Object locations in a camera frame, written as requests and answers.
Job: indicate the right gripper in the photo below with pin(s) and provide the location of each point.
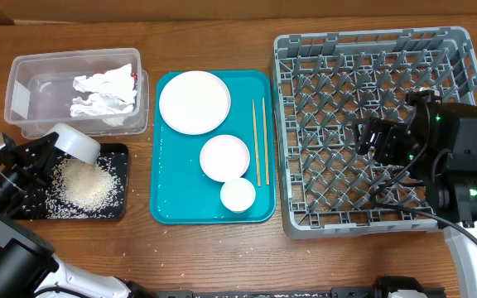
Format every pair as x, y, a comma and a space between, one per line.
380, 126

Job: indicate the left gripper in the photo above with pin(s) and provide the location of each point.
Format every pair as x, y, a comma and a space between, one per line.
37, 156

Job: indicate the grey bowl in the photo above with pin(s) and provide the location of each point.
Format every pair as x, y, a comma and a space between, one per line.
76, 144

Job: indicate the pile of rice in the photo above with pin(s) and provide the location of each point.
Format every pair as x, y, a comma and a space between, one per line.
83, 186

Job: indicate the white napkin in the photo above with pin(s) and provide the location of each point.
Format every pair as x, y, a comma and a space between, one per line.
109, 94

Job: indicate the small white cup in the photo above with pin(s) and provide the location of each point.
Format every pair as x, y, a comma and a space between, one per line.
237, 195

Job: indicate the small pink bowl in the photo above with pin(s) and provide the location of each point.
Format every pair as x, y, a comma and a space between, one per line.
224, 157

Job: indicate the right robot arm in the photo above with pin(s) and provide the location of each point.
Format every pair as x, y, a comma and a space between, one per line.
438, 150

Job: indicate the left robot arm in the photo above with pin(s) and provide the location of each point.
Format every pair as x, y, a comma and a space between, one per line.
29, 266

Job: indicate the grey dishwasher rack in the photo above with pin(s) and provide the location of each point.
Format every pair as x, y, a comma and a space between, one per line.
322, 83

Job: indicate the clear plastic waste bin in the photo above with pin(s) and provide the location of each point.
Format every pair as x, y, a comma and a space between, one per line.
40, 91

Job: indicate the black plastic tray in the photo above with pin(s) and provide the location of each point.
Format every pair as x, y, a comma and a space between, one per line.
114, 211

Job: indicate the right wooden chopstick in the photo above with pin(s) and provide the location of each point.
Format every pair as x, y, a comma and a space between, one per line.
266, 153

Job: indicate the wooden chopstick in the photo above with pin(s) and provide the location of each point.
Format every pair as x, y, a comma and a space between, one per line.
255, 135
266, 153

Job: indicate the left wooden chopstick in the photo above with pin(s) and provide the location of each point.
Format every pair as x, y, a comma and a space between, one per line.
255, 135

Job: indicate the teal serving tray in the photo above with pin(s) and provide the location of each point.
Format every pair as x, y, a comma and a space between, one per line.
181, 193

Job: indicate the large white plate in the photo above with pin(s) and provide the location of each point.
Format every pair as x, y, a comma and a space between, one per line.
194, 102

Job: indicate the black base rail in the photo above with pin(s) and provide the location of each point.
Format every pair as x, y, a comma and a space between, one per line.
384, 286

